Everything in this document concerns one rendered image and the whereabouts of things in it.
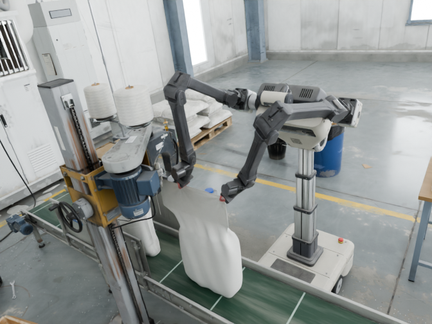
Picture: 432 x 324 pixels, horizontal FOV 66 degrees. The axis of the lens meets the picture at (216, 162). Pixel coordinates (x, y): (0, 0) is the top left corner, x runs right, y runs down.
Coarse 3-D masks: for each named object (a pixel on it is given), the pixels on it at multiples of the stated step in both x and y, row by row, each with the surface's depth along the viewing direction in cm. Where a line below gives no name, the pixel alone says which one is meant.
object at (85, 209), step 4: (80, 200) 167; (84, 200) 168; (72, 204) 169; (76, 204) 166; (80, 204) 165; (84, 204) 166; (88, 204) 167; (76, 208) 168; (80, 208) 166; (84, 208) 165; (88, 208) 166; (92, 208) 168; (80, 212) 167; (84, 212) 165; (88, 212) 167; (92, 212) 169; (80, 216) 170; (84, 216) 167; (88, 216) 168
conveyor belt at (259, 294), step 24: (48, 216) 306; (168, 240) 256; (168, 264) 234; (192, 288) 212; (240, 288) 208; (264, 288) 206; (288, 288) 204; (216, 312) 194; (240, 312) 192; (264, 312) 191; (288, 312) 189; (312, 312) 187; (336, 312) 185
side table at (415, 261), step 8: (424, 176) 228; (424, 184) 219; (424, 192) 212; (424, 200) 209; (424, 208) 214; (424, 216) 216; (424, 224) 219; (424, 232) 221; (416, 240) 227; (416, 248) 230; (416, 256) 232; (416, 264) 235; (424, 264) 232; (416, 272) 238
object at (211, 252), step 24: (168, 192) 202; (192, 192) 188; (192, 216) 198; (216, 216) 185; (192, 240) 195; (216, 240) 185; (192, 264) 205; (216, 264) 190; (240, 264) 196; (216, 288) 201
